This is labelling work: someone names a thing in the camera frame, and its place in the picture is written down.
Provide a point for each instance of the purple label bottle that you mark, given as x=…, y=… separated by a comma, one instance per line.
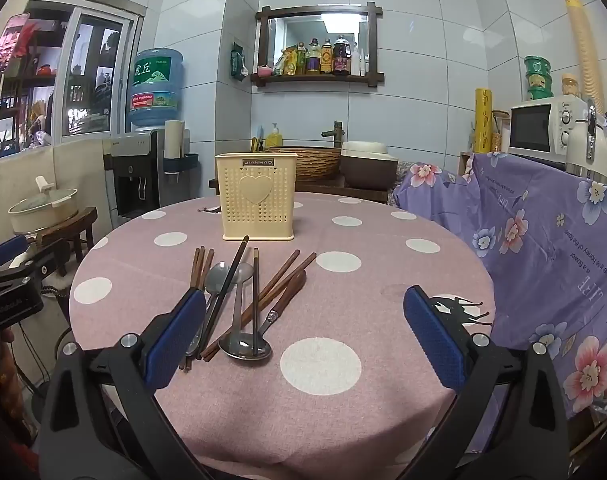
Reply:
x=314, y=57

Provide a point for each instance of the yellow soap bottle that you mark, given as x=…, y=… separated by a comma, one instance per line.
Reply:
x=274, y=137

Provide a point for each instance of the wood framed mirror shelf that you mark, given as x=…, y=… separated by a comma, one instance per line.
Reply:
x=263, y=25

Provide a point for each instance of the black chopstick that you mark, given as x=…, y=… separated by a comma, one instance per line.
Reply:
x=256, y=300
x=228, y=285

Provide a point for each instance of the water dispenser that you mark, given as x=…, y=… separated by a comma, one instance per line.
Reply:
x=133, y=180

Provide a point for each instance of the orange label bottle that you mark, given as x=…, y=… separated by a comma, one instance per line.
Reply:
x=326, y=57

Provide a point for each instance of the dark sauce bottle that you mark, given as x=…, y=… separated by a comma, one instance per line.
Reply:
x=341, y=55

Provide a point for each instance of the green bowl stack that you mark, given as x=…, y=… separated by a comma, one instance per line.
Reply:
x=538, y=77

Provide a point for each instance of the yellow green packet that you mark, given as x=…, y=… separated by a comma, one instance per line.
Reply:
x=287, y=62

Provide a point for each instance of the cream pot with lid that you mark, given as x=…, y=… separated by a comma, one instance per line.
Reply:
x=43, y=205

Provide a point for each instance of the wooden stool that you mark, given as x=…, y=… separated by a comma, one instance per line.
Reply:
x=78, y=230

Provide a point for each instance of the blue water jug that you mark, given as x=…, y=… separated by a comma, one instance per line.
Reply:
x=156, y=87

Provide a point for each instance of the white microwave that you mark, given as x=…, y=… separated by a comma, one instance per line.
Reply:
x=533, y=130

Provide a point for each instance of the gold lid jar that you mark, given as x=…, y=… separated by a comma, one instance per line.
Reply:
x=571, y=85

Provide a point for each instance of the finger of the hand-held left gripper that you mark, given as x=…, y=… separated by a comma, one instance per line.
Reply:
x=5, y=252
x=48, y=260

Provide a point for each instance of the white paper cup stack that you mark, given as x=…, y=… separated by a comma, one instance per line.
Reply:
x=173, y=137

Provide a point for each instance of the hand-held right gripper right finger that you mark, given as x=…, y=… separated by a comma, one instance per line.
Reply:
x=433, y=340

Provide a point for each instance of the pink small bowl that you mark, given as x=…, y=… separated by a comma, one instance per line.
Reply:
x=265, y=70

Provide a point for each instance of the white plastic bottle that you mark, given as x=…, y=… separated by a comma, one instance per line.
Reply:
x=357, y=62

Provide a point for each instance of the steel spoon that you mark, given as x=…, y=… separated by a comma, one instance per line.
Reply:
x=243, y=347
x=217, y=277

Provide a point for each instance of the green label bottle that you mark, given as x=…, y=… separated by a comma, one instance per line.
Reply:
x=301, y=60

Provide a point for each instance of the tall paper cup stack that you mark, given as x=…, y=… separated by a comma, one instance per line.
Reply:
x=581, y=45

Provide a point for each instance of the brown white rice cooker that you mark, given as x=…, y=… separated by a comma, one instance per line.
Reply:
x=368, y=165

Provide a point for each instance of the green hanging packet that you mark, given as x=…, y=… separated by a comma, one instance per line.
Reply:
x=238, y=65

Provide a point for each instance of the dark blue cup holder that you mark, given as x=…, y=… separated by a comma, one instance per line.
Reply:
x=183, y=162

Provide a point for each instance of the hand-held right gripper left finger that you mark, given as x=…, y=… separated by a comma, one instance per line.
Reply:
x=176, y=342

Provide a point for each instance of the window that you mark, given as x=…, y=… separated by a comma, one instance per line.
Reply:
x=83, y=70

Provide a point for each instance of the brown wooden chopstick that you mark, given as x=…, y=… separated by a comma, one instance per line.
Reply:
x=293, y=272
x=208, y=265
x=195, y=270
x=278, y=275
x=201, y=267

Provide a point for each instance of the bamboo faucet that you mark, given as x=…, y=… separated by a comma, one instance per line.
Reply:
x=336, y=132

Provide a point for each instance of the cream plastic utensil basket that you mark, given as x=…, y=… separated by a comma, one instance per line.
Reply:
x=256, y=210

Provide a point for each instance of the wicker basket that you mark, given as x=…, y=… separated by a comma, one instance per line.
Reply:
x=313, y=162

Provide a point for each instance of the purple floral cloth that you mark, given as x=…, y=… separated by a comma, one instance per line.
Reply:
x=533, y=240

